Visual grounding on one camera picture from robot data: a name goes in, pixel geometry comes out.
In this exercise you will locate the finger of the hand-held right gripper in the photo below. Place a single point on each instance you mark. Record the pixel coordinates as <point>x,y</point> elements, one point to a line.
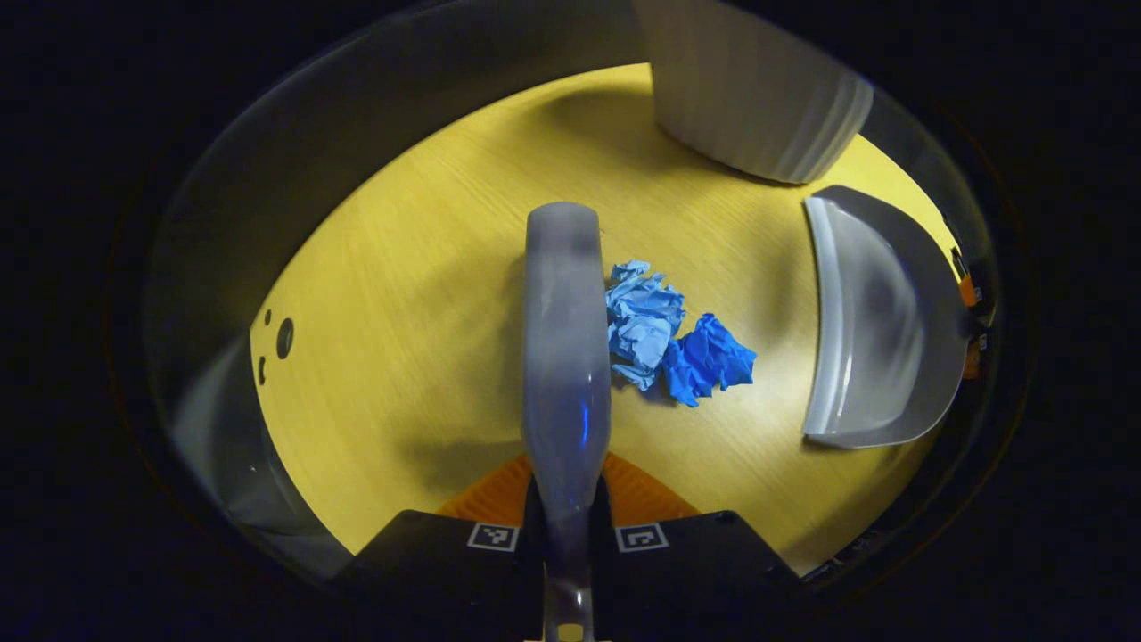
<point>973,357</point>
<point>968,290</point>

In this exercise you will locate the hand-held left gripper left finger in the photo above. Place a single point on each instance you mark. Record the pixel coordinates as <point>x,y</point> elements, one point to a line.
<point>428,571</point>

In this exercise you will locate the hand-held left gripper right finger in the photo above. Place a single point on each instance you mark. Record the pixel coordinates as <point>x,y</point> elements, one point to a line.
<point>704,571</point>

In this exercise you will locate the grey dustpan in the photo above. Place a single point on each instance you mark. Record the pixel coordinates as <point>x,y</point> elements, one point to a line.
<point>882,330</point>

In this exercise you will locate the dark blue paper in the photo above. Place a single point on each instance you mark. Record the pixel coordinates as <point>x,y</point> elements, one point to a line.
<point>709,357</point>

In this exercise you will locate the small grey broom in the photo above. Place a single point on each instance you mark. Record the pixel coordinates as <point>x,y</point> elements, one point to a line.
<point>566,357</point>

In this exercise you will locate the light blue paper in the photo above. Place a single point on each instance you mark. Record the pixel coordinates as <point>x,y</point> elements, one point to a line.
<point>642,321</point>

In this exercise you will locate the white ribbed garbage bin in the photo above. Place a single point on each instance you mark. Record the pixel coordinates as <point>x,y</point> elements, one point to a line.
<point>749,89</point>

